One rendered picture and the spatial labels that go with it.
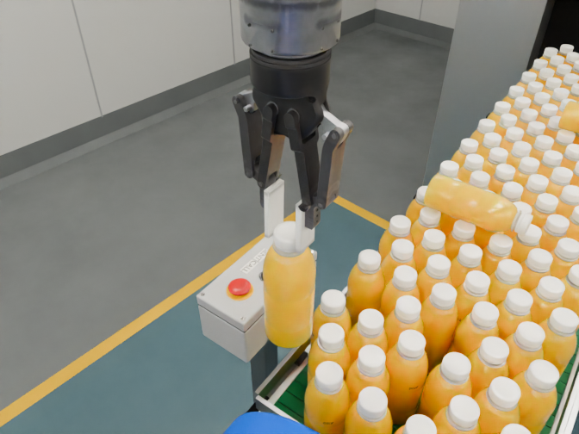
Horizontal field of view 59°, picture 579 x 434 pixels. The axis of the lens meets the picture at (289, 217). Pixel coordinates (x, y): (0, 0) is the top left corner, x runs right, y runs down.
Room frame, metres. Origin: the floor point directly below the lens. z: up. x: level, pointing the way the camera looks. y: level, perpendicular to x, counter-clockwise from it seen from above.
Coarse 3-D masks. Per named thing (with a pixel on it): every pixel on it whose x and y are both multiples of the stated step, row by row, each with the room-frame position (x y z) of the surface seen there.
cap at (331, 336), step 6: (330, 324) 0.50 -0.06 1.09; (336, 324) 0.50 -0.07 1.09; (324, 330) 0.49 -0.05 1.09; (330, 330) 0.49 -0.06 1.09; (336, 330) 0.49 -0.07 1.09; (342, 330) 0.49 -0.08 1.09; (324, 336) 0.48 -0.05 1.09; (330, 336) 0.48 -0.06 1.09; (336, 336) 0.48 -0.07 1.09; (342, 336) 0.48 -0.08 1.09; (324, 342) 0.47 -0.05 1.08; (330, 342) 0.47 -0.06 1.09; (336, 342) 0.47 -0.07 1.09; (342, 342) 0.48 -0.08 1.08; (330, 348) 0.47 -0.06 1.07; (336, 348) 0.47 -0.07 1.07
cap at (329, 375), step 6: (318, 366) 0.43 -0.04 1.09; (324, 366) 0.43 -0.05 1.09; (330, 366) 0.43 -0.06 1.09; (336, 366) 0.43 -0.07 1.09; (318, 372) 0.42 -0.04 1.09; (324, 372) 0.42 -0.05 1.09; (330, 372) 0.42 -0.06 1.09; (336, 372) 0.42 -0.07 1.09; (342, 372) 0.42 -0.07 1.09; (318, 378) 0.41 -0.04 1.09; (324, 378) 0.41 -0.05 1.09; (330, 378) 0.41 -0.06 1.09; (336, 378) 0.41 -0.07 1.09; (342, 378) 0.41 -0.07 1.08; (318, 384) 0.41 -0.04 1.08; (324, 384) 0.40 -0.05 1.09; (330, 384) 0.40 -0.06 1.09; (336, 384) 0.40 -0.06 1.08; (330, 390) 0.40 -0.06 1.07
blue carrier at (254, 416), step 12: (240, 420) 0.29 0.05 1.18; (252, 420) 0.28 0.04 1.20; (264, 420) 0.28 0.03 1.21; (276, 420) 0.27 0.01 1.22; (288, 420) 0.27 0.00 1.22; (228, 432) 0.28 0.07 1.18; (240, 432) 0.27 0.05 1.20; (252, 432) 0.26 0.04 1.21; (264, 432) 0.26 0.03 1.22; (276, 432) 0.26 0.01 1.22; (288, 432) 0.25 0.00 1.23; (300, 432) 0.25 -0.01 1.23; (312, 432) 0.25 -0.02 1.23
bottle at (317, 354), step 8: (312, 344) 0.49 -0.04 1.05; (320, 344) 0.48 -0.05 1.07; (344, 344) 0.48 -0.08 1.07; (312, 352) 0.48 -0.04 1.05; (320, 352) 0.47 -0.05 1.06; (328, 352) 0.47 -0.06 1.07; (336, 352) 0.47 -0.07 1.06; (344, 352) 0.47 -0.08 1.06; (312, 360) 0.47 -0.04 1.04; (320, 360) 0.46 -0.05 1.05; (328, 360) 0.46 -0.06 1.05; (336, 360) 0.46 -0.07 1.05; (344, 360) 0.47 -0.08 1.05; (312, 368) 0.47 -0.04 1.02; (344, 368) 0.46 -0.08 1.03; (312, 376) 0.47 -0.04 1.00; (344, 376) 0.46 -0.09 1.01
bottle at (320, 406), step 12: (312, 384) 0.42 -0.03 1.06; (312, 396) 0.40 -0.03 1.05; (324, 396) 0.40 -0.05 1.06; (336, 396) 0.40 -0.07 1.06; (348, 396) 0.41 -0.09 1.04; (312, 408) 0.39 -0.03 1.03; (324, 408) 0.39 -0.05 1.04; (336, 408) 0.39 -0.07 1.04; (348, 408) 0.40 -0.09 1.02; (312, 420) 0.39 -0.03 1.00; (324, 420) 0.38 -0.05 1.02; (336, 420) 0.39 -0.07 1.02; (324, 432) 0.38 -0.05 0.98; (336, 432) 0.39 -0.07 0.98
